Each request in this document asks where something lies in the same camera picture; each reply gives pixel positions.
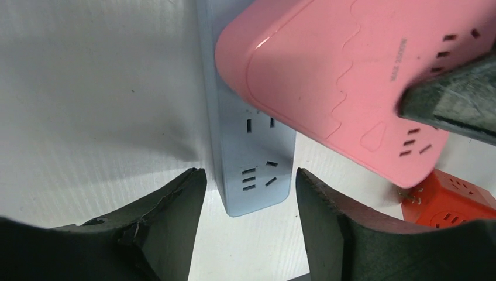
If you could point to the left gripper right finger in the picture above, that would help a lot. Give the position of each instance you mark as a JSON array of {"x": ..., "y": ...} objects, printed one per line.
[{"x": 347, "y": 240}]

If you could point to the pink triangular power strip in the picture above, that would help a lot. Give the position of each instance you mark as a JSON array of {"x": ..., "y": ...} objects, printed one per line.
[{"x": 335, "y": 71}]

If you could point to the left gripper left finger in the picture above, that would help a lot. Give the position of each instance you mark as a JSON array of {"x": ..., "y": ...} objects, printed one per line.
[{"x": 151, "y": 238}]

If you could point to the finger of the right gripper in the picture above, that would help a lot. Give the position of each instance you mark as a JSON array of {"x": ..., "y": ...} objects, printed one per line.
[{"x": 461, "y": 101}]

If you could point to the red cube socket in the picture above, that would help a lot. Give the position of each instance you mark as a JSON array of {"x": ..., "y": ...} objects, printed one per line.
[{"x": 443, "y": 200}]

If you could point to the light blue plug box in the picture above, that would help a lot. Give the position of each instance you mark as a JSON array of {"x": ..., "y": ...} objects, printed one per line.
[{"x": 252, "y": 152}]

